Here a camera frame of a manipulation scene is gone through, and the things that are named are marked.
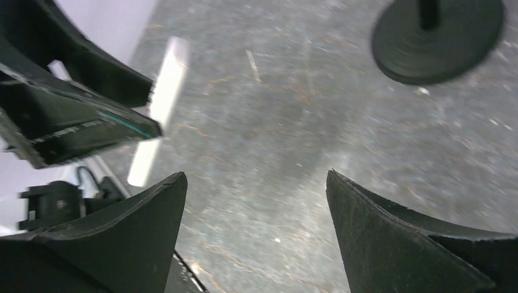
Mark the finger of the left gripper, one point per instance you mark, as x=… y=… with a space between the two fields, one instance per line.
x=48 y=121
x=35 y=33

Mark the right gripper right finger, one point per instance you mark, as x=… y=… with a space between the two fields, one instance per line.
x=386 y=247

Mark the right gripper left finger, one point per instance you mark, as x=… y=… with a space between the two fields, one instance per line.
x=125 y=247

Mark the white remote control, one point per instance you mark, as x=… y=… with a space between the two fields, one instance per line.
x=166 y=91

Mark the microphone on black stand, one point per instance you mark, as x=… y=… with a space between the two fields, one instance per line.
x=428 y=42

